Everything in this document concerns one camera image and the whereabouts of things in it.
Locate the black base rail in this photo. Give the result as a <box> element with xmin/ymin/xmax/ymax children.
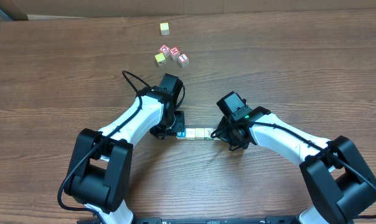
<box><xmin>76</xmin><ymin>215</ymin><xmax>355</xmax><ymax>224</ymax></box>

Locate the blue edged wooden block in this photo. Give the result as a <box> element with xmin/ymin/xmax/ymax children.
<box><xmin>176</xmin><ymin>131</ymin><xmax>186</xmax><ymax>139</ymax></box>

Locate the beige drawing wooden block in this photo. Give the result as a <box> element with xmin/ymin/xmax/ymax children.
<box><xmin>204</xmin><ymin>128</ymin><xmax>214</xmax><ymax>140</ymax></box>

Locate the far yellow wooden block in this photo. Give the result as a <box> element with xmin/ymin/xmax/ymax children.
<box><xmin>159</xmin><ymin>22</ymin><xmax>170</xmax><ymax>35</ymax></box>

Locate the red letter O block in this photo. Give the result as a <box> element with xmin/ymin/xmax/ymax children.
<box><xmin>159</xmin><ymin>44</ymin><xmax>170</xmax><ymax>58</ymax></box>

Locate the red letter M block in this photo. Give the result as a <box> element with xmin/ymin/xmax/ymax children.
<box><xmin>169</xmin><ymin>47</ymin><xmax>181</xmax><ymax>60</ymax></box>

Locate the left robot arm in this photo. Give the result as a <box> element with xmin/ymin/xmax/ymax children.
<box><xmin>57</xmin><ymin>73</ymin><xmax>185</xmax><ymax>223</ymax></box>

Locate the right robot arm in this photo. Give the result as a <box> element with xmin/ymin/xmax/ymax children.
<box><xmin>211</xmin><ymin>91</ymin><xmax>376</xmax><ymax>223</ymax></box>

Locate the beige picture wooden block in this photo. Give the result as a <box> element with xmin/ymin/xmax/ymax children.
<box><xmin>186</xmin><ymin>128</ymin><xmax>195</xmax><ymax>140</ymax></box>

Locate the cardboard box back edge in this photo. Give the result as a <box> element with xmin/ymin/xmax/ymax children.
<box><xmin>0</xmin><ymin>0</ymin><xmax>376</xmax><ymax>20</ymax></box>

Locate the yellow top wooden block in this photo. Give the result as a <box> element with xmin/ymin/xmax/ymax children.
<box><xmin>195</xmin><ymin>128</ymin><xmax>205</xmax><ymax>140</ymax></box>

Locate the yellow wooden block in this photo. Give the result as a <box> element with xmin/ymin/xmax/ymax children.
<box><xmin>159</xmin><ymin>22</ymin><xmax>170</xmax><ymax>35</ymax></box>
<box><xmin>195</xmin><ymin>128</ymin><xmax>205</xmax><ymax>140</ymax></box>

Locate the yellow block near red blocks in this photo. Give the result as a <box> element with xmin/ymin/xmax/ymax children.
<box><xmin>154</xmin><ymin>53</ymin><xmax>167</xmax><ymax>67</ymax></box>

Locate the red letter I block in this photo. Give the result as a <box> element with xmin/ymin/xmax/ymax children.
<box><xmin>177</xmin><ymin>54</ymin><xmax>189</xmax><ymax>67</ymax></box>

